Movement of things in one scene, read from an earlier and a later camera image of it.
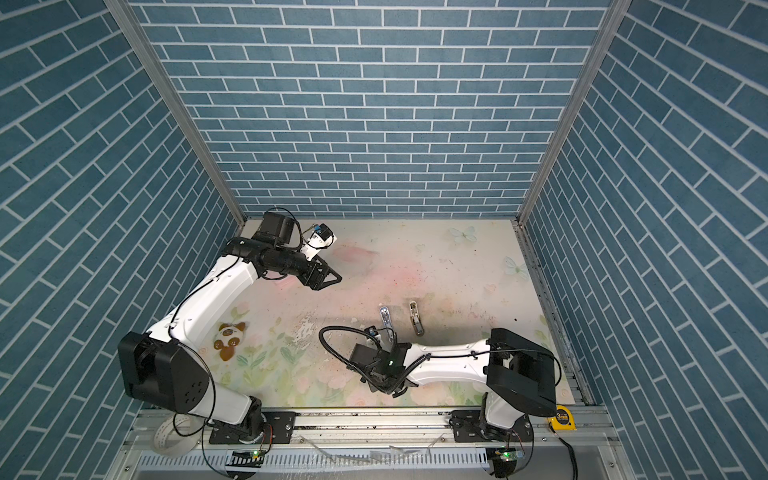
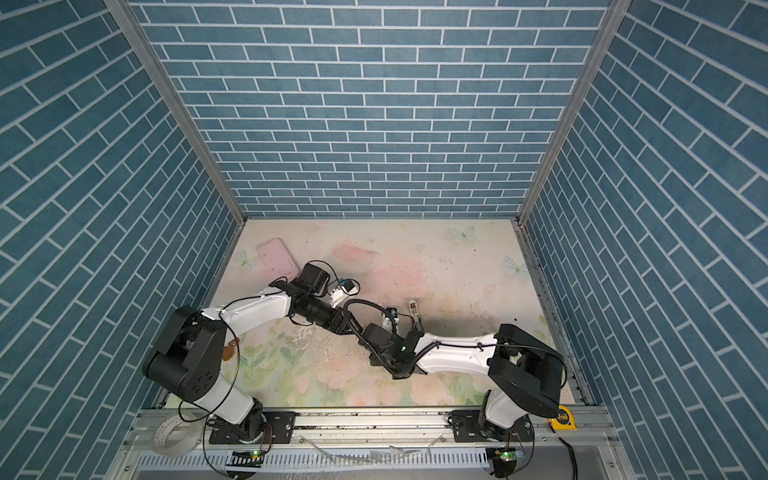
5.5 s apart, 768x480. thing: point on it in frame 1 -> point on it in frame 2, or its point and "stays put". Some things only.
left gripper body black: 290,262 -> 321,312
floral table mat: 421,283 stays put
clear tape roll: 177,435 stays put
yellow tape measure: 564,419 stays put
